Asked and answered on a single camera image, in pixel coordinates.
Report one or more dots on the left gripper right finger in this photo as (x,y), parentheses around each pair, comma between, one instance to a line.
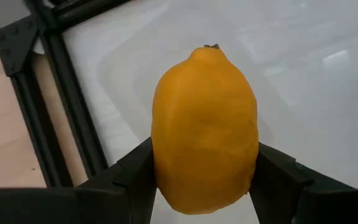
(278,186)

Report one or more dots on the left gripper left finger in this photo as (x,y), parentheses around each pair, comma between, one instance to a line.
(129,186)

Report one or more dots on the yellow lemon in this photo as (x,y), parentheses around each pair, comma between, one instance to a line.
(204,130)

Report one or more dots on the light wooden table board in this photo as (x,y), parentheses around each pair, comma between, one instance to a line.
(5,130)

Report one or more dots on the black aluminium table frame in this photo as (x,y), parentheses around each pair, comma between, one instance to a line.
(76,102)

